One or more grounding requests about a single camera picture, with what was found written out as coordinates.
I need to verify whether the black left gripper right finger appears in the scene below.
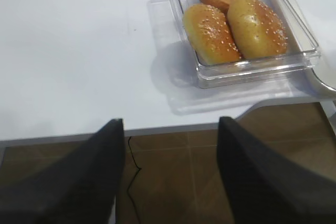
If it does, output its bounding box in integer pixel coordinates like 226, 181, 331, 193
216, 117, 335, 223

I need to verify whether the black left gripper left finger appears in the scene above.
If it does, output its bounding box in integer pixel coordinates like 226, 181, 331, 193
1, 119, 125, 223

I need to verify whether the clear plastic bun container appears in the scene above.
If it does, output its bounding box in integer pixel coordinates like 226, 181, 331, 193
148, 0, 321, 115

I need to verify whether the right sesame bun top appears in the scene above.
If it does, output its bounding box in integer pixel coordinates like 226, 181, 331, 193
227, 0, 288, 59

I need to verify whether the sesame bun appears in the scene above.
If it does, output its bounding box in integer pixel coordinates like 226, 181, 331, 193
227, 0, 288, 59
182, 4, 242, 66

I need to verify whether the left sesame bun top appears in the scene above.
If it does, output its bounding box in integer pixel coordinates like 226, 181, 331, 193
182, 4, 242, 66

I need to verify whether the silver metal tray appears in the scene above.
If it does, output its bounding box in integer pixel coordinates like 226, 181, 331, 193
283, 0, 335, 100

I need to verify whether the thin black floor cable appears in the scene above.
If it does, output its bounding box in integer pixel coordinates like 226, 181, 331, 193
126, 136, 143, 224

